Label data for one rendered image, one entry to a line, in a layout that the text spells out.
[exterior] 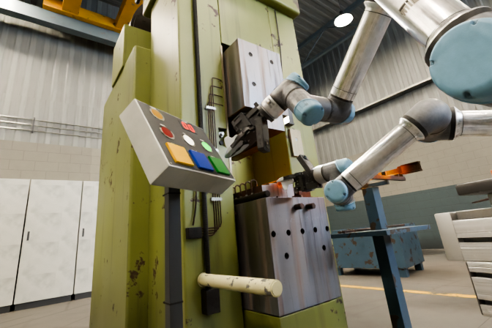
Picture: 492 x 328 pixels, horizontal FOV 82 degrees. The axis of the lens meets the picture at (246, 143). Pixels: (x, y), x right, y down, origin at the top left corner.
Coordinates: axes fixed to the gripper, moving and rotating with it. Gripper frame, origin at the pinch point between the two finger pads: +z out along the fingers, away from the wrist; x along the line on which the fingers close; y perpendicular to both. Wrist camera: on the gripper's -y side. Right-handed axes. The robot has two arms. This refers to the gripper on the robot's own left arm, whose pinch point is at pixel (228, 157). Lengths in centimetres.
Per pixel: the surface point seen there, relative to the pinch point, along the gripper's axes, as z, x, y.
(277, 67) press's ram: -35, -55, 53
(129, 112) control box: 9.1, 27.0, 19.9
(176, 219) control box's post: 22.9, 9.6, -9.0
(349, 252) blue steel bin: 74, -434, -34
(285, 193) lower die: 3.8, -48.4, -8.2
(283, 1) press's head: -71, -81, 109
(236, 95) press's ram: -10, -33, 43
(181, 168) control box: 5.4, 21.9, -5.3
